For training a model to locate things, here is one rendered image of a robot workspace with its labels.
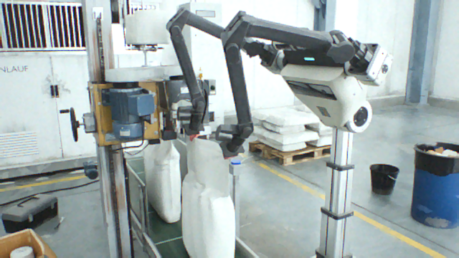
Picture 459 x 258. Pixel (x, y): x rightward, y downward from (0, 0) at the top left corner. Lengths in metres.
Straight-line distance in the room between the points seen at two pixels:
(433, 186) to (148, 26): 2.62
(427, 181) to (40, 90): 4.06
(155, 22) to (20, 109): 3.11
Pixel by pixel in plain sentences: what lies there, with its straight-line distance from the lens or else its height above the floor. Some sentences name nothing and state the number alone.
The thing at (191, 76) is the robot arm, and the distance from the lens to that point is 1.72.
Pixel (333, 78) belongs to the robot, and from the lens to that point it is 1.48.
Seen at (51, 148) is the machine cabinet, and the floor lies 0.34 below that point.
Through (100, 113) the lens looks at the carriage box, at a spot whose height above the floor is 1.20.
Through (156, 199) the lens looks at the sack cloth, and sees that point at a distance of 2.44.
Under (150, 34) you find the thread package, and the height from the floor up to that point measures 1.57.
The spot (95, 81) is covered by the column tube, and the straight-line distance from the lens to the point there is 1.94.
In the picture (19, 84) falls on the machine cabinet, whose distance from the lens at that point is 4.60.
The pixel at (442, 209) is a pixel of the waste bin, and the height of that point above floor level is 0.18.
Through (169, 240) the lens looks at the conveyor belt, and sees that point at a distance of 2.28.
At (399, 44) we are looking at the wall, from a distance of 9.86.
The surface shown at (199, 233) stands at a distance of 1.86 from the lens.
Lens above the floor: 1.52
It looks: 14 degrees down
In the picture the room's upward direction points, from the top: straight up
